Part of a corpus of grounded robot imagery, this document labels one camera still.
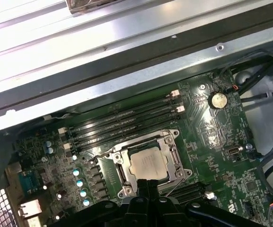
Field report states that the silver CPU plate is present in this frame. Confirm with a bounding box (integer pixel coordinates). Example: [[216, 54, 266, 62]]
[[129, 148, 172, 182]]

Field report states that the thin metal locking lever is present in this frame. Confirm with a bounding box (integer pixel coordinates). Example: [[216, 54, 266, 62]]
[[110, 130, 175, 153], [159, 177, 189, 197]]

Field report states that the green motherboard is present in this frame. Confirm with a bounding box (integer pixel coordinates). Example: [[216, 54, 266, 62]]
[[5, 70, 273, 227]]

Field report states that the round coin battery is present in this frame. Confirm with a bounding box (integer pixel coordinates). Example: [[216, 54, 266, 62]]
[[208, 91, 229, 109]]

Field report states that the grey metal drive cage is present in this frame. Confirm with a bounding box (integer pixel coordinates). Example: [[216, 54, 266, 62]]
[[233, 62, 273, 157]]

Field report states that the black open PC case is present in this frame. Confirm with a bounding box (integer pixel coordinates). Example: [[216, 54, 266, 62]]
[[0, 14, 273, 227]]

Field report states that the metal rear port block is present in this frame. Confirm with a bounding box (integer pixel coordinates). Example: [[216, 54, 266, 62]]
[[19, 198, 42, 218]]

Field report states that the internal USB port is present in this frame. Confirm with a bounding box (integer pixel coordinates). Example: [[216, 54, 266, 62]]
[[223, 145, 243, 157]]

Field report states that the blue serial port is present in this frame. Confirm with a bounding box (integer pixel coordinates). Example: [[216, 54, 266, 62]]
[[18, 171, 44, 197]]

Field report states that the black RAM slot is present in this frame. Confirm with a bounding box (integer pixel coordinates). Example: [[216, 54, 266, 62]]
[[58, 89, 181, 135], [64, 98, 183, 142], [174, 186, 216, 206], [171, 181, 205, 197], [64, 105, 186, 151], [70, 113, 186, 154]]

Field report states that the black internal cable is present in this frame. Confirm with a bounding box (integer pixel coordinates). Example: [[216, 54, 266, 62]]
[[255, 132, 273, 190], [239, 66, 273, 95]]

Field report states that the metal socket cover frame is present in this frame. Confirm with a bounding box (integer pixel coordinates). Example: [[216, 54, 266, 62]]
[[111, 138, 186, 190]]

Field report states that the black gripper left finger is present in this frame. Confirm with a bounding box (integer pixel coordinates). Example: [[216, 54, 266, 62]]
[[60, 179, 150, 227]]

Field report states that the CPU socket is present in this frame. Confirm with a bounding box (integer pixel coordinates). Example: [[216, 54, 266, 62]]
[[104, 129, 193, 198]]

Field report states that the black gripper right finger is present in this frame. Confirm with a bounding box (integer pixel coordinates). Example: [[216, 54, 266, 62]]
[[149, 179, 260, 227]]

